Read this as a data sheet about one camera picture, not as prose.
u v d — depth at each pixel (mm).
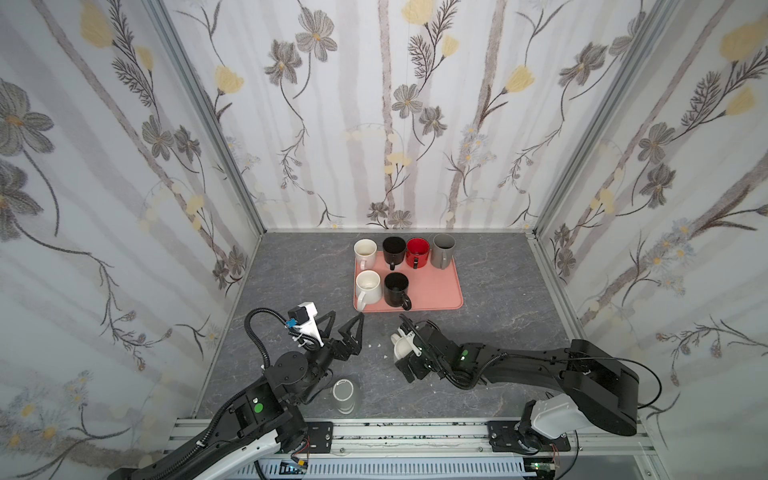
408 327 751
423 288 989
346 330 583
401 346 819
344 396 718
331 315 701
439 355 638
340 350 590
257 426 499
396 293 954
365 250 1051
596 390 430
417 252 1080
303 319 574
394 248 1045
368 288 983
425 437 758
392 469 702
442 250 1012
